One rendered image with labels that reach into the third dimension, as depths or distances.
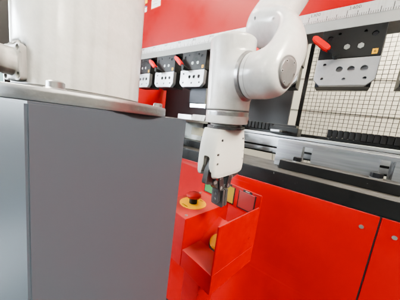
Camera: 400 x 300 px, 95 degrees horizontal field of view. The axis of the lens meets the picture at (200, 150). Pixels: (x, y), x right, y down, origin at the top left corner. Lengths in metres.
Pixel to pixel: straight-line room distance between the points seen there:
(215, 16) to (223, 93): 0.69
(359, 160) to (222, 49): 0.54
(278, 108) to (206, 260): 1.05
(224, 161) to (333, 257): 0.44
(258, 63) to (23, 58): 0.26
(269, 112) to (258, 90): 1.01
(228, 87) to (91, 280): 0.31
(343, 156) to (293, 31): 0.48
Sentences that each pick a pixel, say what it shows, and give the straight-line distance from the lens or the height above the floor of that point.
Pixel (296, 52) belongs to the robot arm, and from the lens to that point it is 0.34.
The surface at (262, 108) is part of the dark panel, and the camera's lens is 1.34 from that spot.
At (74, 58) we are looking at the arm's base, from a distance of 0.21.
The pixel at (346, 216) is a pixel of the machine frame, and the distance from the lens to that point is 0.64.
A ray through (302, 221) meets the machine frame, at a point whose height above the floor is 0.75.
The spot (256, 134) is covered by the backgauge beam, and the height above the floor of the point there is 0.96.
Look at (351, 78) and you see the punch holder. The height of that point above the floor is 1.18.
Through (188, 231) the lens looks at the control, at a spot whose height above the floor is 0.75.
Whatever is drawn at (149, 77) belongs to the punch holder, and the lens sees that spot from 1.21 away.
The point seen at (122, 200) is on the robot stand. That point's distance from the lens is 0.20.
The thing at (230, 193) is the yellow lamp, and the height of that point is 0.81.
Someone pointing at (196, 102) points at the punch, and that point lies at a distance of 0.96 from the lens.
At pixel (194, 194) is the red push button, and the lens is 0.50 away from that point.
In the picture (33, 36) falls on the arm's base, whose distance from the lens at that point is 0.22.
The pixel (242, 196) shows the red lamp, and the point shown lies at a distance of 0.51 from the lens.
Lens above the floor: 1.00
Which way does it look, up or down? 9 degrees down
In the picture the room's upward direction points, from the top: 7 degrees clockwise
